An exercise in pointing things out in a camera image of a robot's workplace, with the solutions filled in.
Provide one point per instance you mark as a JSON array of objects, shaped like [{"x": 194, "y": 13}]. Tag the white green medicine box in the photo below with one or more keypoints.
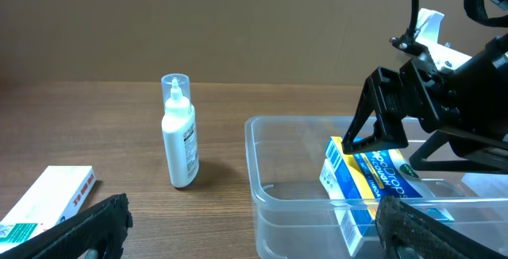
[{"x": 56, "y": 195}]

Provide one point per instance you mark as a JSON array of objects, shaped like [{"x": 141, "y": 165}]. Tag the clear plastic container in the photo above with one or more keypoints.
[{"x": 312, "y": 201}]

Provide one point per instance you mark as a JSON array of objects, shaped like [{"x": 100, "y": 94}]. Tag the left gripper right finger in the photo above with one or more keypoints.
[{"x": 405, "y": 232}]

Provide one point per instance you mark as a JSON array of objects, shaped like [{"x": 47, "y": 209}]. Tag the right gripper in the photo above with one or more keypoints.
[{"x": 465, "y": 109}]

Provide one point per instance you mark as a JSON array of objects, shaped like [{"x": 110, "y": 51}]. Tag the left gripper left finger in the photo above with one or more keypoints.
[{"x": 97, "y": 232}]

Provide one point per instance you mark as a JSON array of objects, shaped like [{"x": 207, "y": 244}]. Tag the blue yellow VapoDrops box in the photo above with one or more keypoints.
[{"x": 381, "y": 173}]

